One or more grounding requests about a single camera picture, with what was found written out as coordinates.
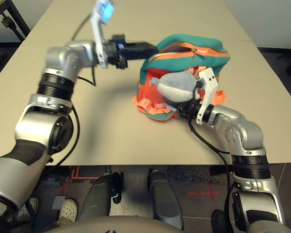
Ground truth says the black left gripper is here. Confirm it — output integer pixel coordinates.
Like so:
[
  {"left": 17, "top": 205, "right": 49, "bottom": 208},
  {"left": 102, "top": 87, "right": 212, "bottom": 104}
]
[{"left": 104, "top": 33, "right": 159, "bottom": 70}]

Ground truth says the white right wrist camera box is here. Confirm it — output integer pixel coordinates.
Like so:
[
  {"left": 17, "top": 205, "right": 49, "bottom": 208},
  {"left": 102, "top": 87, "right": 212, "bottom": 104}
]
[{"left": 195, "top": 67, "right": 220, "bottom": 126}]

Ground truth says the olive trouser leg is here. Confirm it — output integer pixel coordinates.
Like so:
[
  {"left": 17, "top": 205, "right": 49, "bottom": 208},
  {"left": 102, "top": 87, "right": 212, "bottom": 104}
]
[{"left": 48, "top": 217, "right": 76, "bottom": 230}]

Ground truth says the orange and teal backpack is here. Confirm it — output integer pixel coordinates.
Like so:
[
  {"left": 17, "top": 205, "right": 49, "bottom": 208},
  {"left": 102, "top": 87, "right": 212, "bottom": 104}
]
[{"left": 131, "top": 33, "right": 231, "bottom": 121}]

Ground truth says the white perforated clog shoe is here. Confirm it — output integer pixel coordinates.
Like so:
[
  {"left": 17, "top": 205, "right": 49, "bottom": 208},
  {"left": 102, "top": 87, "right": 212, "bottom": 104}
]
[
  {"left": 60, "top": 199, "right": 79, "bottom": 222},
  {"left": 16, "top": 197, "right": 40, "bottom": 222}
]

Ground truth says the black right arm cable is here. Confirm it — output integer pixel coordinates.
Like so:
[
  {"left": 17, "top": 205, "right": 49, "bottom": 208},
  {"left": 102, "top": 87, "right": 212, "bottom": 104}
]
[{"left": 188, "top": 82, "right": 236, "bottom": 233}]

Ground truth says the grey white plush keychain toy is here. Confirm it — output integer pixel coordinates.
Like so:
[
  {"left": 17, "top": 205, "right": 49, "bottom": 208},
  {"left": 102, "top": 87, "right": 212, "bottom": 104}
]
[{"left": 149, "top": 71, "right": 202, "bottom": 104}]

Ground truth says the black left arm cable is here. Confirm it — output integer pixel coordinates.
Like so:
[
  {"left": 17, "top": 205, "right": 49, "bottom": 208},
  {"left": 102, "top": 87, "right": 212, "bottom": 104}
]
[{"left": 45, "top": 14, "right": 98, "bottom": 171}]

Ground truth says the black shoe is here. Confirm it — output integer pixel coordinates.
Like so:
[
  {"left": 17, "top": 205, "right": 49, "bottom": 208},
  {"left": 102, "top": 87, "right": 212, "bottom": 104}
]
[{"left": 211, "top": 209, "right": 230, "bottom": 233}]

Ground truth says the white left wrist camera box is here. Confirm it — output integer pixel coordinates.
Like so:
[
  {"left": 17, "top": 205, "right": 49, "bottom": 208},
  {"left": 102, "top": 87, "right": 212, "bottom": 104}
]
[{"left": 89, "top": 0, "right": 116, "bottom": 69}]

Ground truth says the black framed wooden desk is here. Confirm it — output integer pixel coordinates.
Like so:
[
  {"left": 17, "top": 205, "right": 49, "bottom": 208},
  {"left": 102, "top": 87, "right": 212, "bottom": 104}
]
[{"left": 0, "top": 0, "right": 31, "bottom": 42}]

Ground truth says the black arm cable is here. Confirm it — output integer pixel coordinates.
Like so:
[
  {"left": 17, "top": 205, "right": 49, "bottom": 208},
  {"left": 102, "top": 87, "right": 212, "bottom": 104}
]
[
  {"left": 45, "top": 14, "right": 98, "bottom": 171},
  {"left": 188, "top": 82, "right": 236, "bottom": 233}
]

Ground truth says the black table foot bar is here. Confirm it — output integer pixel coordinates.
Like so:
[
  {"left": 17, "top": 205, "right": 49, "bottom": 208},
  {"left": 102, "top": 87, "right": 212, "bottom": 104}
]
[{"left": 209, "top": 166, "right": 234, "bottom": 176}]

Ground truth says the grey robot left leg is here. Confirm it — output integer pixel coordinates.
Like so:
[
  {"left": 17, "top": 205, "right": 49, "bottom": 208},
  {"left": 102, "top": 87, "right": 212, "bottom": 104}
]
[{"left": 79, "top": 170, "right": 124, "bottom": 220}]

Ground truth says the grey robot torso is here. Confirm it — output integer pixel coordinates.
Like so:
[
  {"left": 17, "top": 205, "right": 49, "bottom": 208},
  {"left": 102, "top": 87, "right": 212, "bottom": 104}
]
[{"left": 45, "top": 215, "right": 185, "bottom": 233}]

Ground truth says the grey paper sheet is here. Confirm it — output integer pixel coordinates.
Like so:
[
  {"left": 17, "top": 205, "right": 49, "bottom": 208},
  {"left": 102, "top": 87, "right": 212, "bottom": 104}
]
[{"left": 51, "top": 196, "right": 66, "bottom": 210}]

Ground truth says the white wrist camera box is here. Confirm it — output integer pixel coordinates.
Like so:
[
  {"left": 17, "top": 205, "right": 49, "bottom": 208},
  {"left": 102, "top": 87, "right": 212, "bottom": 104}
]
[
  {"left": 195, "top": 67, "right": 220, "bottom": 126},
  {"left": 89, "top": 0, "right": 116, "bottom": 69}
]

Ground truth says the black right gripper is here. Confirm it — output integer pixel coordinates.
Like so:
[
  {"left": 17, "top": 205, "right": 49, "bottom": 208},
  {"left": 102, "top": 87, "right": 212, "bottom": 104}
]
[{"left": 178, "top": 101, "right": 202, "bottom": 120}]

